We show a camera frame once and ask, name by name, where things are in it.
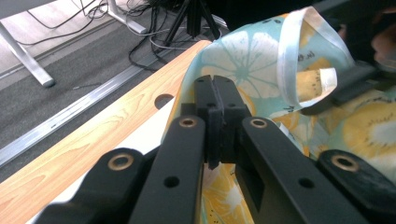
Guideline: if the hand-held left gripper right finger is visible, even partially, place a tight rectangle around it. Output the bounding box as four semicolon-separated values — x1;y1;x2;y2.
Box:
214;74;252;164

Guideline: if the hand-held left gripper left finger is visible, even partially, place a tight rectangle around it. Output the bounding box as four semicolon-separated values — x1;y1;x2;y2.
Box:
180;74;226;171

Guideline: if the orange slice print tote bag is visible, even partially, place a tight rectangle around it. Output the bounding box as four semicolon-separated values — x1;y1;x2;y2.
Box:
162;6;396;224

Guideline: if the white table cover sheet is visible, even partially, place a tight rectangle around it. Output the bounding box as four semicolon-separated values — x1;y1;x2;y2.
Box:
26;96;177;224

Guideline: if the black metal stand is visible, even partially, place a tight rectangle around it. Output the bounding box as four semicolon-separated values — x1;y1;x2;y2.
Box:
162;0;221;49

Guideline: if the white cable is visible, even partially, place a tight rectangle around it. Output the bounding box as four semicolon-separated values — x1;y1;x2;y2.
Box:
123;17;195;53

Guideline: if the black floor cable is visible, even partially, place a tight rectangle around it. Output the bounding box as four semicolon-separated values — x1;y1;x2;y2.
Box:
127;3;178;75

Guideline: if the aluminium floor rail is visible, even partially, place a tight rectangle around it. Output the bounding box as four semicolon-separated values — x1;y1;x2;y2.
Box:
211;13;232;32
0;55;176;169

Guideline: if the black cable bundle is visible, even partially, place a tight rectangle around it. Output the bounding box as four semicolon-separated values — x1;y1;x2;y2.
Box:
15;0;110;47

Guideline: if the white metal desk frame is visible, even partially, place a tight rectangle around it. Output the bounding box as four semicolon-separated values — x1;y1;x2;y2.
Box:
0;0;148;89

